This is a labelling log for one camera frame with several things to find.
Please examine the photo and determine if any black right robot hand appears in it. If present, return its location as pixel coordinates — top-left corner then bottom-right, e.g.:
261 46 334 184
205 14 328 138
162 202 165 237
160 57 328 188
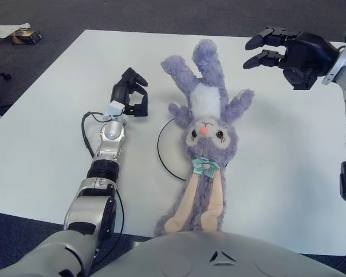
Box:
243 27 340 91

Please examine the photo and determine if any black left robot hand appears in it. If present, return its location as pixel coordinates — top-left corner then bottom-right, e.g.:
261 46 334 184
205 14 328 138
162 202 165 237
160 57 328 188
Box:
110 67 149 118

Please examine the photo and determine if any purple plush bunny doll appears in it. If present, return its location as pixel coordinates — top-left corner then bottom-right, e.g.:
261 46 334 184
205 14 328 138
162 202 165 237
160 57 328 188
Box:
153 39 255 237

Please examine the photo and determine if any white plate black rim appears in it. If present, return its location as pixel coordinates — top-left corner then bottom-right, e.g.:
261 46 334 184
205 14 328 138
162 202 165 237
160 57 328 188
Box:
157 118 230 181

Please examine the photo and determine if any brown cardboard box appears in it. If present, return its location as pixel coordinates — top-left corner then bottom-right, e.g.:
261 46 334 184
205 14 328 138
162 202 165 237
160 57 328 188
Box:
12 28 43 45

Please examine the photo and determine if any black chair base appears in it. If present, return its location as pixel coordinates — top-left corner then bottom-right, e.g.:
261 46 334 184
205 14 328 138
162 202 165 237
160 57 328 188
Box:
0 73 12 109

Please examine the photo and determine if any white crumpled cloth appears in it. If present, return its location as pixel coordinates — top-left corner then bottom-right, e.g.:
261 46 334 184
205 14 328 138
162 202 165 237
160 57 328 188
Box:
0 22 32 38

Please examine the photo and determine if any grey robot torso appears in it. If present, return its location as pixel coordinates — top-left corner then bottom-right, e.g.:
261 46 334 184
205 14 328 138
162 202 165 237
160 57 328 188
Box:
0 229 346 277

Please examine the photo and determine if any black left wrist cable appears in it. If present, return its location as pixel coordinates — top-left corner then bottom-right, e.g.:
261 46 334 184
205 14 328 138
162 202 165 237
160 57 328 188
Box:
81 111 116 158

